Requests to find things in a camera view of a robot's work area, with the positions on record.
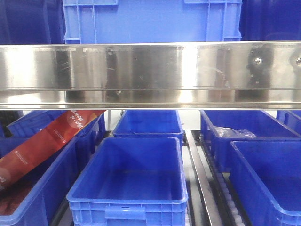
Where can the blue bin back centre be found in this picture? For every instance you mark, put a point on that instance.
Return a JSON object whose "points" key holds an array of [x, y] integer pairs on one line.
{"points": [[150, 123]]}

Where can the stainless steel shelf rack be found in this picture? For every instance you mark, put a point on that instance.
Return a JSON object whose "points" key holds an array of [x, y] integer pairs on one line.
{"points": [[193, 75]]}

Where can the red printed carton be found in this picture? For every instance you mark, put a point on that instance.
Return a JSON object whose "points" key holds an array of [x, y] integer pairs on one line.
{"points": [[34, 151]]}

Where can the blue bin front right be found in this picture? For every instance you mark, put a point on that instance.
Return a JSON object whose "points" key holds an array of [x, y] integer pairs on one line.
{"points": [[267, 178]]}

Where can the blue bin front centre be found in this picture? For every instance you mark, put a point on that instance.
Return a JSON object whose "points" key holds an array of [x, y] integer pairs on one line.
{"points": [[131, 182]]}

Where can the clear plastic bag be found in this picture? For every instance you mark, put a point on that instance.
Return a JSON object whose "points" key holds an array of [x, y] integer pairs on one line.
{"points": [[229, 132]]}

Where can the large blue crate upper shelf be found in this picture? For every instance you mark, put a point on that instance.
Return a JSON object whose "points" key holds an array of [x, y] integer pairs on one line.
{"points": [[151, 21]]}

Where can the blue bin front left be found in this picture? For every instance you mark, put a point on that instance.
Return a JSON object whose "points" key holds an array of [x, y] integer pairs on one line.
{"points": [[35, 198]]}

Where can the blue bin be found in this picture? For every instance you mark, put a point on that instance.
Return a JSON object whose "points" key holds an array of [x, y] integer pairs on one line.
{"points": [[35, 198], [131, 182], [28, 125], [263, 125], [150, 123], [267, 178]]}

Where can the blue bin back left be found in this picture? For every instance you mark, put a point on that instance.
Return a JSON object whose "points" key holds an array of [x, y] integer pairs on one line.
{"points": [[28, 125]]}

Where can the blue bin back right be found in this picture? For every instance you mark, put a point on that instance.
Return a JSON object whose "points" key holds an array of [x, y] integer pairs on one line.
{"points": [[263, 125]]}

